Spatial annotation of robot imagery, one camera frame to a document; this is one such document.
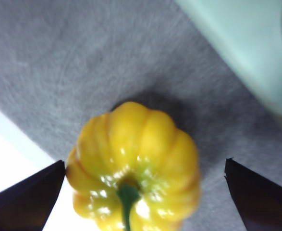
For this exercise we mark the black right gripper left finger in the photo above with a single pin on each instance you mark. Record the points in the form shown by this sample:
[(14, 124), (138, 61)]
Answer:
[(23, 207)]

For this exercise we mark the yellow toy pumpkin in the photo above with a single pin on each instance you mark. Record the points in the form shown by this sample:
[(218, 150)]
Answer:
[(136, 144)]

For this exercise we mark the mint green breakfast machine base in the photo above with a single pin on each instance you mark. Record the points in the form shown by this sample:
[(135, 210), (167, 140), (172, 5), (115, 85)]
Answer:
[(239, 36)]

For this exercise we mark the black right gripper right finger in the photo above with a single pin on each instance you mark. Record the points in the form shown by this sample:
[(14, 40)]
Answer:
[(263, 204)]

